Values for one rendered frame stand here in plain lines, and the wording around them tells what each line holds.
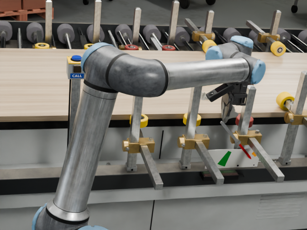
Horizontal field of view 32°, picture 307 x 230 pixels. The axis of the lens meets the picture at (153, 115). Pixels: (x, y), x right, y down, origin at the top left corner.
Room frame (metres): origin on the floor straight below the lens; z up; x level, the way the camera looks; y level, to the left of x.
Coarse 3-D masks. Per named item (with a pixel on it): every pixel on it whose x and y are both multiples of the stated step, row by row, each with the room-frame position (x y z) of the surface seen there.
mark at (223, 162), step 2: (228, 152) 2.11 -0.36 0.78; (230, 152) 2.11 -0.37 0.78; (226, 154) 2.10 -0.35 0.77; (228, 154) 2.11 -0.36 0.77; (224, 156) 2.10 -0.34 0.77; (226, 156) 2.10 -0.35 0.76; (228, 156) 2.11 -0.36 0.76; (222, 158) 2.10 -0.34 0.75; (224, 158) 2.10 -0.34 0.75; (226, 158) 2.11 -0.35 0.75; (220, 160) 2.10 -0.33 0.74; (222, 160) 2.10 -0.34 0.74; (224, 160) 2.10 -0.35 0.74; (226, 160) 2.11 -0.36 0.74; (218, 162) 2.10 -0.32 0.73; (220, 162) 2.10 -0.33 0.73; (222, 162) 2.10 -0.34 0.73; (224, 162) 2.10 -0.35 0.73; (226, 162) 2.11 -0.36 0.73; (220, 164) 2.10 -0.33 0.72; (222, 164) 2.10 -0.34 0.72; (224, 164) 2.10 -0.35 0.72; (224, 166) 2.11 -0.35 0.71
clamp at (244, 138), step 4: (236, 132) 2.15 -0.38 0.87; (248, 132) 2.16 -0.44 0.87; (252, 132) 2.17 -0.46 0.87; (236, 136) 2.12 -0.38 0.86; (240, 136) 2.12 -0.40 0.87; (244, 136) 2.12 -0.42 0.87; (248, 136) 2.13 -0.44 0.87; (252, 136) 2.14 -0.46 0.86; (256, 136) 2.14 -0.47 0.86; (260, 136) 2.15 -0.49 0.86; (232, 140) 2.13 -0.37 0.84; (240, 140) 2.12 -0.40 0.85; (244, 140) 2.13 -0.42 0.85; (260, 140) 2.15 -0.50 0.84; (244, 144) 2.13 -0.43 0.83; (248, 144) 2.13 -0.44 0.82
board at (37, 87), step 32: (0, 64) 2.53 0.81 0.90; (32, 64) 2.58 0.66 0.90; (64, 64) 2.63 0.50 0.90; (288, 64) 3.03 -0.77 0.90; (0, 96) 2.17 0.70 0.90; (32, 96) 2.21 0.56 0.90; (64, 96) 2.25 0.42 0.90; (128, 96) 2.33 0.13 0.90; (160, 96) 2.37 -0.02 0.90; (256, 96) 2.51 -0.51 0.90
